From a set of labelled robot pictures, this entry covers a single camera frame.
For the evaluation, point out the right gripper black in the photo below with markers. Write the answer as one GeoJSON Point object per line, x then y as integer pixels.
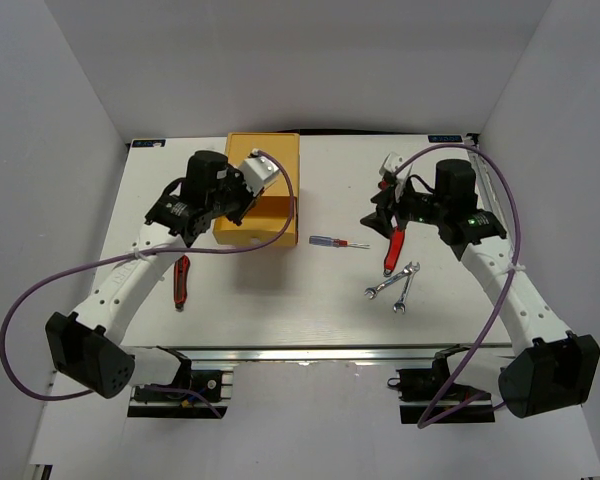
{"type": "Point", "coordinates": [385, 208]}

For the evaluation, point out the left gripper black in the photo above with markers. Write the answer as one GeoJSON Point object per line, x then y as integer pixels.
{"type": "Point", "coordinates": [235, 176]}

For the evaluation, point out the yellow top drawer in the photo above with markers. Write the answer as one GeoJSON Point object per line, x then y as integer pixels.
{"type": "Point", "coordinates": [259, 225]}

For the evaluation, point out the large blue handle screwdriver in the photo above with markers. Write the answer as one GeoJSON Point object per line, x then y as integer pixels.
{"type": "Point", "coordinates": [326, 241]}

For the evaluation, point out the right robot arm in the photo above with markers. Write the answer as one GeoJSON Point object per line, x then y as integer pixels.
{"type": "Point", "coordinates": [551, 367]}

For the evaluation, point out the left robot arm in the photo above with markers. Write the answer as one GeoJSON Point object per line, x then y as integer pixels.
{"type": "Point", "coordinates": [86, 345]}

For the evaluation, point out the red utility knife centre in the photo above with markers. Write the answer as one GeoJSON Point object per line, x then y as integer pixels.
{"type": "Point", "coordinates": [396, 242]}

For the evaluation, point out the red utility knife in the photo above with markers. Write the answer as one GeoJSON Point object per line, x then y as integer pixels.
{"type": "Point", "coordinates": [396, 242]}
{"type": "Point", "coordinates": [180, 282]}

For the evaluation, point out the silver wrench upper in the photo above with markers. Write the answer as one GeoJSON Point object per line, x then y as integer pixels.
{"type": "Point", "coordinates": [405, 274]}

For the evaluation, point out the silver wrench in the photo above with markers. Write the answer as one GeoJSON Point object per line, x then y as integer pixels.
{"type": "Point", "coordinates": [400, 305]}
{"type": "Point", "coordinates": [405, 274]}

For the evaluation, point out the left blue table sticker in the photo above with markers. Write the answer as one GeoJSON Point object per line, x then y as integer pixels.
{"type": "Point", "coordinates": [148, 143]}

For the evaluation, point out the blue table sticker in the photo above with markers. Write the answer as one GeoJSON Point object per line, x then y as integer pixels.
{"type": "Point", "coordinates": [444, 139]}
{"type": "Point", "coordinates": [148, 143]}

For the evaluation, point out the red utility knife left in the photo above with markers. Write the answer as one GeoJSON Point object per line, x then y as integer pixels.
{"type": "Point", "coordinates": [180, 282]}

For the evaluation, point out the yellow drawer cabinet shell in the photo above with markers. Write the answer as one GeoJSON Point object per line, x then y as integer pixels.
{"type": "Point", "coordinates": [284, 147]}

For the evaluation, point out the right blue table sticker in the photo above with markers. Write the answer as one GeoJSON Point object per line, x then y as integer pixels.
{"type": "Point", "coordinates": [444, 139]}

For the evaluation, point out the silver wrench lower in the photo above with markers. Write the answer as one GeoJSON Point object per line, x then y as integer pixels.
{"type": "Point", "coordinates": [400, 305]}

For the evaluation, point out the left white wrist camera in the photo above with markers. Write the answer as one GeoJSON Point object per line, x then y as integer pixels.
{"type": "Point", "coordinates": [258, 171]}

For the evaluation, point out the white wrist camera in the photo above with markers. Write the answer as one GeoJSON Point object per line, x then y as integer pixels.
{"type": "Point", "coordinates": [392, 176]}
{"type": "Point", "coordinates": [258, 171]}

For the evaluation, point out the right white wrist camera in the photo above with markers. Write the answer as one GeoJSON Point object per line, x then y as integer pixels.
{"type": "Point", "coordinates": [392, 176]}

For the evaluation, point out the aluminium right side rail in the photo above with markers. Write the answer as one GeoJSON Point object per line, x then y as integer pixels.
{"type": "Point", "coordinates": [486, 189]}

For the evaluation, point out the aluminium rail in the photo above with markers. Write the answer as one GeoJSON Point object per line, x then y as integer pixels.
{"type": "Point", "coordinates": [486, 189]}
{"type": "Point", "coordinates": [305, 354]}

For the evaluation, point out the aluminium front rail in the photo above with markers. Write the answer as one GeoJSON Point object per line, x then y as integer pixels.
{"type": "Point", "coordinates": [305, 354]}

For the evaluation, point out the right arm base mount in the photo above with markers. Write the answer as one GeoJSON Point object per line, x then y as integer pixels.
{"type": "Point", "coordinates": [417, 386]}

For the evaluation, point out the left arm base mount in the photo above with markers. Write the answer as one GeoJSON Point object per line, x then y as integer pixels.
{"type": "Point", "coordinates": [199, 390]}

